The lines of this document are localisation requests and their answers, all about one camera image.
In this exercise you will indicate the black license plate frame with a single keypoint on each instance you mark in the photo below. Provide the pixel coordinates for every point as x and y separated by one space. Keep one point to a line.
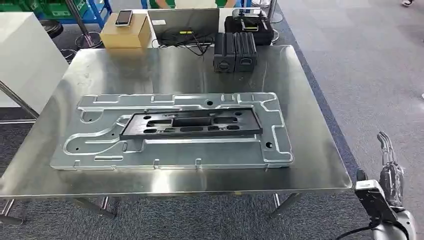
132 130

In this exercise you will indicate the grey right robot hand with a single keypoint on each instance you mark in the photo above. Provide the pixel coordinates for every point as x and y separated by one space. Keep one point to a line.
392 182

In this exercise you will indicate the green plastic crate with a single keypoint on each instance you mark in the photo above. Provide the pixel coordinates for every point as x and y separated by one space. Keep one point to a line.
53 8

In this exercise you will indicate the black round stool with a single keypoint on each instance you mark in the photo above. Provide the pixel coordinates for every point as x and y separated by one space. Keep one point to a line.
52 27

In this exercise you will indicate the grey laptop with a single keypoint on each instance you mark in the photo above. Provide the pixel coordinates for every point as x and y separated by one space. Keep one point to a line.
185 21

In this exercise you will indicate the black ribbed hard case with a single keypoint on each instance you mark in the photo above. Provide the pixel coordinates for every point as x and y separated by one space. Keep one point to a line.
245 51
224 53

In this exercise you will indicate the black carrying bag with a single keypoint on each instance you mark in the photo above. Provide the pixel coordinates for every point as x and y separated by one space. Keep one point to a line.
253 36

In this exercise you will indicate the blue metal frame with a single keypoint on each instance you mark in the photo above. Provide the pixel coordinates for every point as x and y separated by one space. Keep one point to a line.
101 10

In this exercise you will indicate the stamped sheet metal panel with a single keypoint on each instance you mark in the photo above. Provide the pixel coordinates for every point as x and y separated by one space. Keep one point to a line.
198 154

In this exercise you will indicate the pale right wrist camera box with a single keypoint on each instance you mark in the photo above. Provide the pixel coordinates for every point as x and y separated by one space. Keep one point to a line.
371 198

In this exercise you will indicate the black and silver device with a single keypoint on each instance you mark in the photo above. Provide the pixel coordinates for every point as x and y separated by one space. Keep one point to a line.
250 16

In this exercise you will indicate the stainless steel table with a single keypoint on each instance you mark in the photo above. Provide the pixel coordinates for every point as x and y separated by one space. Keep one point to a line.
314 165

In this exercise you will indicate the steel stanchion post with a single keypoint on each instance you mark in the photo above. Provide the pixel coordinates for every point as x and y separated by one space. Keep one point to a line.
273 13
86 39

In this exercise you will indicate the smartphone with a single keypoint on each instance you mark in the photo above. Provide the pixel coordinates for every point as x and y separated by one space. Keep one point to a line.
124 18

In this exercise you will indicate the white cabinet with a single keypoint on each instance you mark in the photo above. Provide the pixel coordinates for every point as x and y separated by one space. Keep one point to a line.
26 56

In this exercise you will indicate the brown cardboard box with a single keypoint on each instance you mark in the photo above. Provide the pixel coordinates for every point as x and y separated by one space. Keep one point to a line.
124 36

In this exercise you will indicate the person's shoe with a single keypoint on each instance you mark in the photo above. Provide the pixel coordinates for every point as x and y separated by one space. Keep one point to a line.
407 2

